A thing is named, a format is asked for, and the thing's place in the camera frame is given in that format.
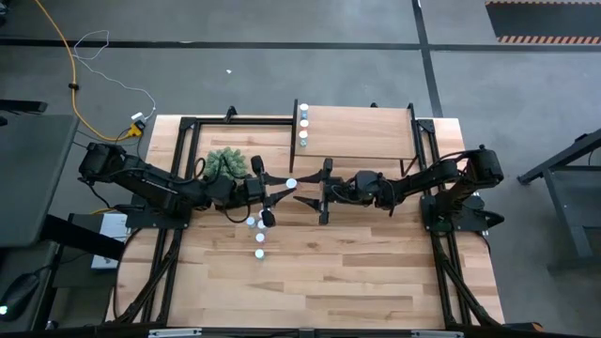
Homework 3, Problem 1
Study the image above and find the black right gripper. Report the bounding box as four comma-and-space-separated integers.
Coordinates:
291, 158, 359, 226

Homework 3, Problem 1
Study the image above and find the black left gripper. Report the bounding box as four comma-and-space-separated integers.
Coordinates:
242, 155, 299, 229

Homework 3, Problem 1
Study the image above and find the wooden shelf with black legs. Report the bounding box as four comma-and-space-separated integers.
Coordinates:
288, 98, 419, 177

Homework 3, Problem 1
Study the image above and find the green succulent in white pot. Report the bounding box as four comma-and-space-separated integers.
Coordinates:
202, 146, 250, 182

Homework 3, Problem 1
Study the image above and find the black desk leg bar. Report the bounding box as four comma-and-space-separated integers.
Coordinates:
39, 213, 127, 262

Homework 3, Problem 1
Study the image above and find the black computer mouse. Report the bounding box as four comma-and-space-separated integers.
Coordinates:
0, 270, 42, 324

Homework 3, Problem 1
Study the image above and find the black mat with hazard stripes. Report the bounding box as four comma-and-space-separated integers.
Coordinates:
485, 0, 601, 46

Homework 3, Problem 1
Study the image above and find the silver aluminium bracket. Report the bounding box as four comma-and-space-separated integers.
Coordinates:
147, 328, 204, 338
410, 330, 465, 338

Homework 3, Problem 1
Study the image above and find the white cable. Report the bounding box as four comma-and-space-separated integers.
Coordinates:
71, 29, 158, 122

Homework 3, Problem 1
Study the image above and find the yellow cable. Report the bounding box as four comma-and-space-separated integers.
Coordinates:
32, 0, 145, 142

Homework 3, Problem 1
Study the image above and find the black desk frame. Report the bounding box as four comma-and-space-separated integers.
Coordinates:
516, 127, 601, 273

